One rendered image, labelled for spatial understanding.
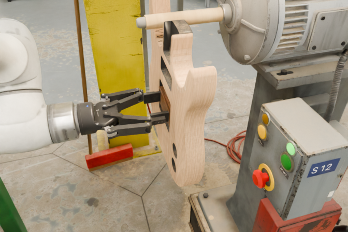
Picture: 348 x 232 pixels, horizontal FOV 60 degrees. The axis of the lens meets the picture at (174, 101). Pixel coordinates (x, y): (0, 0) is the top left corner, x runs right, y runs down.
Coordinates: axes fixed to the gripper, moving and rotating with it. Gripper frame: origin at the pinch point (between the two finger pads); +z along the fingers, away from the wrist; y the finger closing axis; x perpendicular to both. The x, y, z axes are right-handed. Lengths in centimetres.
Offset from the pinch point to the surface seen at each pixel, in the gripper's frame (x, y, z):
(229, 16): 19.5, -5.4, 16.7
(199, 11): 20.5, -7.1, 10.0
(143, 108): -80, -84, 11
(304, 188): 0.6, 29.7, 20.4
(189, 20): 19.2, -6.0, 7.4
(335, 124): -11, 8, 50
